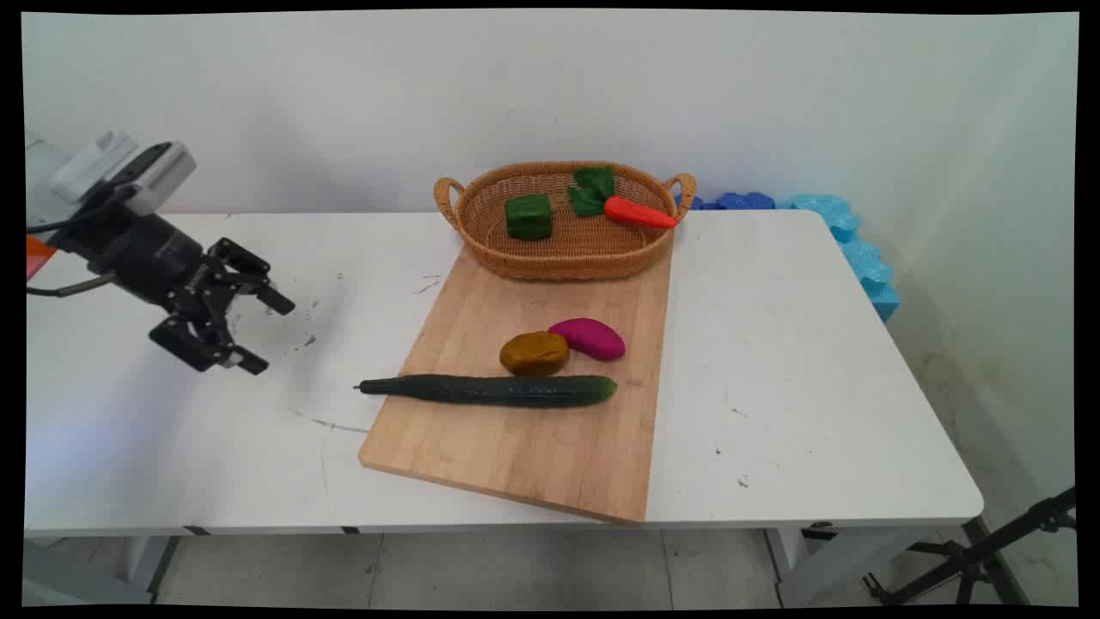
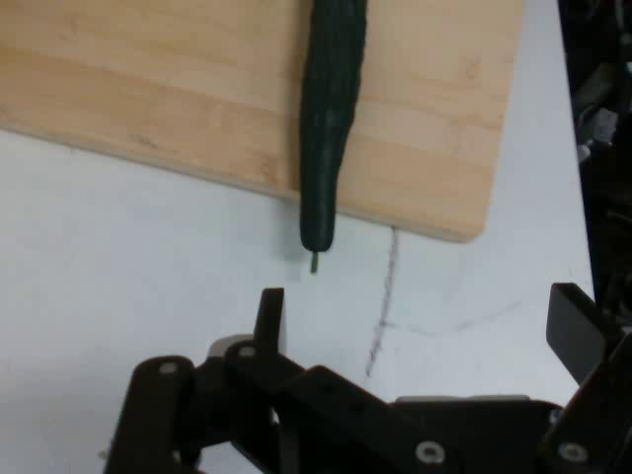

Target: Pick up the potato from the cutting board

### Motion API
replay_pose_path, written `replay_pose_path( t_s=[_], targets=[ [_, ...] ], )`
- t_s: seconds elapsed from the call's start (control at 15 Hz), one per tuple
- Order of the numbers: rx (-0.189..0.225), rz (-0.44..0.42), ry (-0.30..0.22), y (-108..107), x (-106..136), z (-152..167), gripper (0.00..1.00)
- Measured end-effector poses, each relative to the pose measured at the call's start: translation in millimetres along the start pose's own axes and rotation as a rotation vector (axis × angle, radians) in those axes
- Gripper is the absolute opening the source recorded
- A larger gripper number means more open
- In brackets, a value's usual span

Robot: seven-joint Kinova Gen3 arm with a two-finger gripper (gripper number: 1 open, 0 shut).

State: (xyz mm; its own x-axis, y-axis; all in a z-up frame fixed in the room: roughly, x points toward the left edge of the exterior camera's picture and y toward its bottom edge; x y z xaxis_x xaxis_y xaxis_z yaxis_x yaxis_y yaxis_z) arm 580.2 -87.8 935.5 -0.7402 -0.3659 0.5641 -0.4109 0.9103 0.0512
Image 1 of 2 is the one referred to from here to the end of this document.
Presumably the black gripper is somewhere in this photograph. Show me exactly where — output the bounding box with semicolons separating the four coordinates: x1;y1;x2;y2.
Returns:
50;200;296;377

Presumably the brown toy potato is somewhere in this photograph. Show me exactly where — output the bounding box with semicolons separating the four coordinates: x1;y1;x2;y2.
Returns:
499;331;571;377

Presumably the orange object behind arm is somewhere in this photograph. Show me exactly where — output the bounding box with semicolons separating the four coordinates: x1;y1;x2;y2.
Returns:
26;235;58;281

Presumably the white table leg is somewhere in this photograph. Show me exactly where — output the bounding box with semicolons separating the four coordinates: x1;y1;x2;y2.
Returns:
120;533;183;594
763;524;942;608

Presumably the dark green toy cucumber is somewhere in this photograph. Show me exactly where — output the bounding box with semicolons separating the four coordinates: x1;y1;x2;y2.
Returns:
353;374;619;408

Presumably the green toy bell pepper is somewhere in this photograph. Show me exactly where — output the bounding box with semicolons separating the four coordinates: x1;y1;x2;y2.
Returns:
504;193;553;241

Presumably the wooden cutting board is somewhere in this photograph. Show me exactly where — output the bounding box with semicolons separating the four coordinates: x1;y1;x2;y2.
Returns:
357;245;674;525

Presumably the woven wicker basket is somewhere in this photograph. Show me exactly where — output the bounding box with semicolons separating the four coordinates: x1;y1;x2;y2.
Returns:
434;161;698;282

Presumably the magenta toy sweet potato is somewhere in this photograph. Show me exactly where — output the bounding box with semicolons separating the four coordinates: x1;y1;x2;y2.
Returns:
548;317;626;361

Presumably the orange toy carrot with leaves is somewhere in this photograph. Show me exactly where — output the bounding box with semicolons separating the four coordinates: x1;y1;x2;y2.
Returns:
567;165;681;230

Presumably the dark blue foam block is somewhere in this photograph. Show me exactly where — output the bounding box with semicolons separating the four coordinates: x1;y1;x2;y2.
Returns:
675;192;777;212

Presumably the light blue foam strip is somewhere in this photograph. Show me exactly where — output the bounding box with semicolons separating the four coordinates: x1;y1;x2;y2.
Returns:
791;193;901;323

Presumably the black tripod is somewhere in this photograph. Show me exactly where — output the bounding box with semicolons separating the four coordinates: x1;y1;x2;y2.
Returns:
804;486;1078;607

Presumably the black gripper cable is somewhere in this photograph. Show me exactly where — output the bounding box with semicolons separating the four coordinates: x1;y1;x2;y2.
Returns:
26;218;118;298

